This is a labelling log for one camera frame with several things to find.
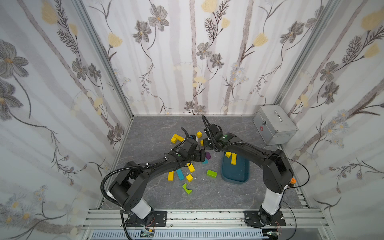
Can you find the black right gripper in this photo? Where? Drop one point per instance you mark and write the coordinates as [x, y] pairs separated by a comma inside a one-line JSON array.
[[210, 142]]

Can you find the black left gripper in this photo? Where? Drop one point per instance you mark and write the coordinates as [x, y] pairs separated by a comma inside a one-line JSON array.
[[195, 149]]

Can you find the yellow cube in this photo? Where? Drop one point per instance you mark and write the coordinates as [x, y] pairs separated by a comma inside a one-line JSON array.
[[228, 154]]

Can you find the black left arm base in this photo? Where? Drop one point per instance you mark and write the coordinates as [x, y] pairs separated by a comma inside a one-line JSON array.
[[154, 219]]

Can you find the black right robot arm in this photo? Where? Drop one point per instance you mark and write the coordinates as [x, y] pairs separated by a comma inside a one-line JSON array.
[[277, 171]]

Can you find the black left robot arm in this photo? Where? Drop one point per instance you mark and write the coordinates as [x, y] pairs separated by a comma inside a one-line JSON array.
[[125, 187]]

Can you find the purple triangular block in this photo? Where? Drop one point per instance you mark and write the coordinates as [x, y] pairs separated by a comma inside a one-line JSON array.
[[208, 156]]

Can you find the flat yellow rectangular block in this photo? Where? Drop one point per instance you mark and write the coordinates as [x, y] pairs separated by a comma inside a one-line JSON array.
[[191, 168]]

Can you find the green rectangular block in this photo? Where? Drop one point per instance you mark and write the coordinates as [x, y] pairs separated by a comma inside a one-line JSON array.
[[212, 174]]

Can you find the small yellow block front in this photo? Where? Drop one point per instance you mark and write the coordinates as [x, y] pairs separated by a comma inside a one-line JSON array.
[[190, 178]]

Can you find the large teal flat block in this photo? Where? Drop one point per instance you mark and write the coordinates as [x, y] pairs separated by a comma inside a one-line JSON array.
[[180, 174]]

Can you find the green arch block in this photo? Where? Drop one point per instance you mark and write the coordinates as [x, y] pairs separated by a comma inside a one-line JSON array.
[[188, 191]]

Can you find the teal plastic bin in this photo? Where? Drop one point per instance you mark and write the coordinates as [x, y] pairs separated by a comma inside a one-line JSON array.
[[235, 174]]

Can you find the silver aluminium first aid case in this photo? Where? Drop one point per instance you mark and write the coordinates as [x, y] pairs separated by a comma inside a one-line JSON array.
[[274, 125]]

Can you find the white cable tray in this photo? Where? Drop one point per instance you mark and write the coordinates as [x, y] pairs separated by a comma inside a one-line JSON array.
[[229, 234]]

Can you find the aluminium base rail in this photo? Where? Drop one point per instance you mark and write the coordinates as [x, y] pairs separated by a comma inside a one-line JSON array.
[[296, 224]]

